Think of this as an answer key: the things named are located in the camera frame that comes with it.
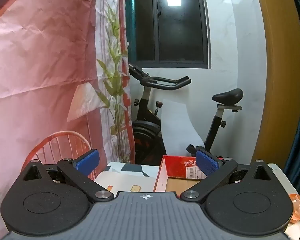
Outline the dark window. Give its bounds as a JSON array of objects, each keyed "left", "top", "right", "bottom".
[{"left": 126, "top": 0, "right": 211, "bottom": 69}]

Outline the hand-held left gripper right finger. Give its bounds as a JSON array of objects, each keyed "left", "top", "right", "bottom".
[{"left": 180, "top": 149, "right": 276, "bottom": 203}]

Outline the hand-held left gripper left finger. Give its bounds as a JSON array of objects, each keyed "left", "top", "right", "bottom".
[{"left": 20, "top": 149, "right": 115, "bottom": 203}]

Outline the red strawberry cardboard box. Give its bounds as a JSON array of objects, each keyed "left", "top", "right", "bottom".
[{"left": 153, "top": 155, "right": 223, "bottom": 193}]

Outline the yellow wooden door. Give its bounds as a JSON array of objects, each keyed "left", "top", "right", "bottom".
[{"left": 252, "top": 0, "right": 300, "bottom": 166}]

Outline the black exercise bike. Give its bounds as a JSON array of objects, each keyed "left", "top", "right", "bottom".
[{"left": 128, "top": 64, "right": 244, "bottom": 166}]

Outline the white board sheet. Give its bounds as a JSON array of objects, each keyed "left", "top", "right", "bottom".
[{"left": 161, "top": 99, "right": 206, "bottom": 156}]

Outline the orange plastic object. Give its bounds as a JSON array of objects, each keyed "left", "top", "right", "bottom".
[{"left": 288, "top": 193, "right": 300, "bottom": 224}]

